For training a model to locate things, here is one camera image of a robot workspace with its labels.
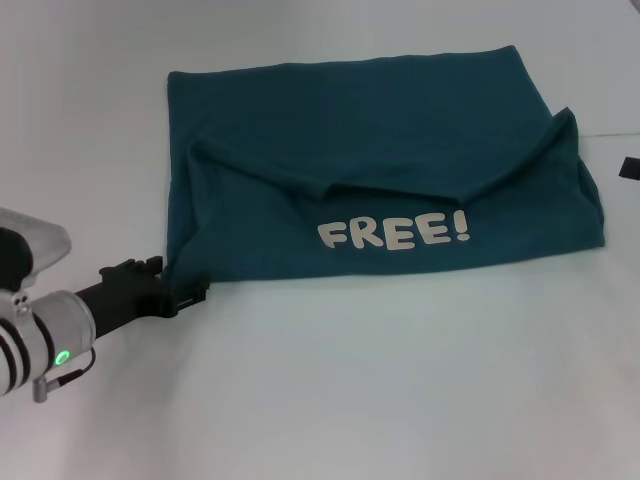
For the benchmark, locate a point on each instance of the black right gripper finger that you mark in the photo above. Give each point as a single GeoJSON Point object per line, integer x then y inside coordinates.
{"type": "Point", "coordinates": [631, 167]}

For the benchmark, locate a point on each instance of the blue-green t-shirt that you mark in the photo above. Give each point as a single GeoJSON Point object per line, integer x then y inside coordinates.
{"type": "Point", "coordinates": [380, 175]}

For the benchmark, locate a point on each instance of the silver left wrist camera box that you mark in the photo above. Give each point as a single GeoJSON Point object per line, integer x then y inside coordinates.
{"type": "Point", "coordinates": [30, 250]}

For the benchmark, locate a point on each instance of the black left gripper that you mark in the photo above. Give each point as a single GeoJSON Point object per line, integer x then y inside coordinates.
{"type": "Point", "coordinates": [130, 295]}

